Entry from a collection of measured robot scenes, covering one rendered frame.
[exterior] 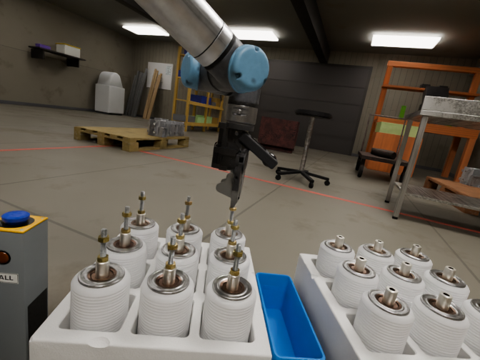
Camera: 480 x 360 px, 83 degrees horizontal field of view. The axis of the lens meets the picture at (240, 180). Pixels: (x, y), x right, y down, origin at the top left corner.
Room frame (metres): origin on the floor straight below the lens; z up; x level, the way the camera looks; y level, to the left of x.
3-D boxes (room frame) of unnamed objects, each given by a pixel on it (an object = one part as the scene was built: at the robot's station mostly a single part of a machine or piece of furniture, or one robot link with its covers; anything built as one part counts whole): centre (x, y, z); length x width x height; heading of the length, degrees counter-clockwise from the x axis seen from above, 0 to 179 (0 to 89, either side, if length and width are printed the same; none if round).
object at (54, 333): (0.56, 0.11, 0.09); 0.39 x 0.39 x 0.18; 6
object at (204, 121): (8.00, 1.44, 1.04); 2.19 x 0.59 x 2.07; 159
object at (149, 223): (0.66, 0.24, 0.25); 0.08 x 0.08 x 0.01
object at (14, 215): (0.45, 0.39, 0.32); 0.04 x 0.04 x 0.02
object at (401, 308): (0.48, -0.33, 0.25); 0.08 x 0.08 x 0.01
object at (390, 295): (0.48, -0.33, 0.26); 0.02 x 0.02 x 0.03
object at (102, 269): (0.43, 0.22, 0.26); 0.02 x 0.02 x 0.03
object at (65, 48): (7.90, 5.24, 1.61); 0.48 x 0.40 x 0.26; 159
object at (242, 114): (0.69, 0.02, 0.57); 0.08 x 0.08 x 0.05
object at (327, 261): (0.72, -0.30, 0.16); 0.10 x 0.10 x 0.18
